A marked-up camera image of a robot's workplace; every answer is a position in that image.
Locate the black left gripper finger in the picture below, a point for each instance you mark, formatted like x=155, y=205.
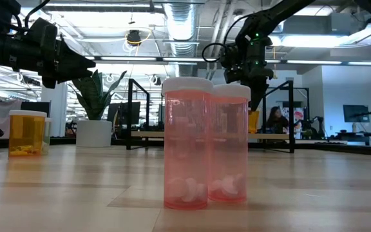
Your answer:
x=74, y=66

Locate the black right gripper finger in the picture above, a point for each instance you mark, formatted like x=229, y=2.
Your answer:
x=258, y=93

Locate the orange pill bottle white cap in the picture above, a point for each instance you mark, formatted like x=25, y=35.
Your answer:
x=254, y=124
x=27, y=135

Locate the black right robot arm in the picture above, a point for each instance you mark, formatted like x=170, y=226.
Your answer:
x=269, y=16

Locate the background black robot arm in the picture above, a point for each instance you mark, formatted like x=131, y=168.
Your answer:
x=319, y=124

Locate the wooden shelf with black legs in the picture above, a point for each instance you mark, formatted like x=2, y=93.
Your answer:
x=147, y=134

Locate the person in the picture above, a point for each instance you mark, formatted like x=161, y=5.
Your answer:
x=277, y=120

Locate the white building column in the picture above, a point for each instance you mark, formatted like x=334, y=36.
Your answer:
x=55, y=109

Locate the ceiling light strip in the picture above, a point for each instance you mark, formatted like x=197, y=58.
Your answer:
x=127, y=58
x=311, y=62

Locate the black partition panel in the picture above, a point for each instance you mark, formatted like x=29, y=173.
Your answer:
x=35, y=108

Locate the pink pill bottle white cap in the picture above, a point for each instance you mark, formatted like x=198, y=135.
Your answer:
x=187, y=145
x=234, y=145

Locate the large ceiling light panel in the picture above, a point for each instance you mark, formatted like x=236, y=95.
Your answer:
x=311, y=41

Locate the dark desk monitor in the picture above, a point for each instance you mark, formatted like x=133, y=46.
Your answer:
x=121, y=112

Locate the snake plant in white pot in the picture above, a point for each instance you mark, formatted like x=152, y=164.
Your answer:
x=93, y=133

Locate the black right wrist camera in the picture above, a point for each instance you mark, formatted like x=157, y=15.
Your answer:
x=229, y=59

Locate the colourful wall poster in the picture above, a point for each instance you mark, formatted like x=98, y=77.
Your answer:
x=298, y=117

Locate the black metal rack frame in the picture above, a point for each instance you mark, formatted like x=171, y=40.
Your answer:
x=307, y=106

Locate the black overhead camera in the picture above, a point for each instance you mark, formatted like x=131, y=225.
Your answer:
x=134, y=37

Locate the black aluminium table frame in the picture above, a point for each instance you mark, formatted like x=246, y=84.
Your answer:
x=60, y=141

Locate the ribbed silver ceiling duct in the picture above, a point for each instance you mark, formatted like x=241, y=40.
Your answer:
x=180, y=29

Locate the grey wall monitor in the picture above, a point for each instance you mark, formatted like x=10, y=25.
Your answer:
x=356, y=113

